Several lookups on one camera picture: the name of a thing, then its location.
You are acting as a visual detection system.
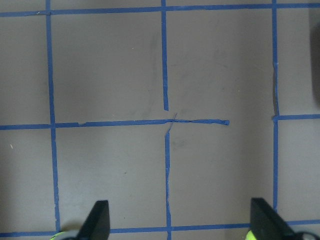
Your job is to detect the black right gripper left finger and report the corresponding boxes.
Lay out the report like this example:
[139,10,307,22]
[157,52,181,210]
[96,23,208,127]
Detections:
[75,200,111,240]

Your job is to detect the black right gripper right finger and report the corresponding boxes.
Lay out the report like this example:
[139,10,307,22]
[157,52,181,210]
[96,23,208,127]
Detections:
[250,197,295,240]

